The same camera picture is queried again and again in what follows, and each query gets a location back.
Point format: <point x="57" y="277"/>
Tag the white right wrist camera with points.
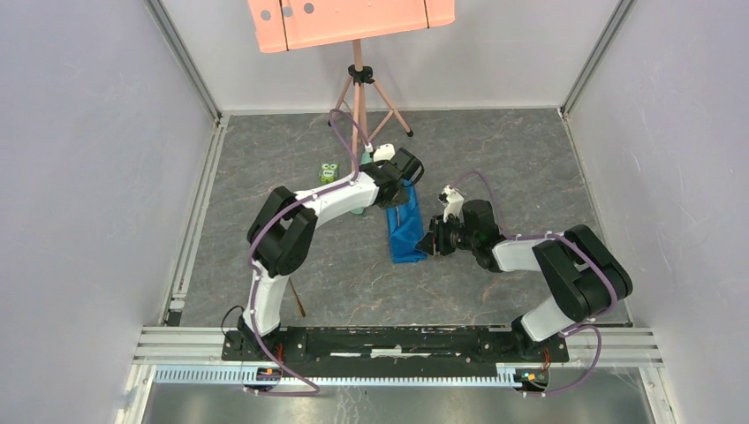
<point x="452" y="201"/>

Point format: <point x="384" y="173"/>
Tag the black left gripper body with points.
<point x="398" y="198"/>

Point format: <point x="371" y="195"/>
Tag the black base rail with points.
<point x="411" y="351"/>

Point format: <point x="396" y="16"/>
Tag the green owl toy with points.
<point x="329" y="173"/>

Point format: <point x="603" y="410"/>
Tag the mint green flashlight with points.
<point x="363" y="208"/>

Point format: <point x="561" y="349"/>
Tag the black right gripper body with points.
<point x="451" y="236"/>

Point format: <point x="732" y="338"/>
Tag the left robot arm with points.
<point x="282" y="233"/>

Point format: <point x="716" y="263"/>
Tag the pink music stand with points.
<point x="287" y="25"/>

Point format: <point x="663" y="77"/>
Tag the gold fork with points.
<point x="300" y="306"/>

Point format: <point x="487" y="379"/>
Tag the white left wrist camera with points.
<point x="383" y="152"/>

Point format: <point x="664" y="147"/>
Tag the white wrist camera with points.
<point x="452" y="201"/>
<point x="383" y="152"/>

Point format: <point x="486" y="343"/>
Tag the blue cloth napkin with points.
<point x="403" y="240"/>

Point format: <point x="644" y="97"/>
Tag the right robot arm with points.
<point x="583" y="276"/>

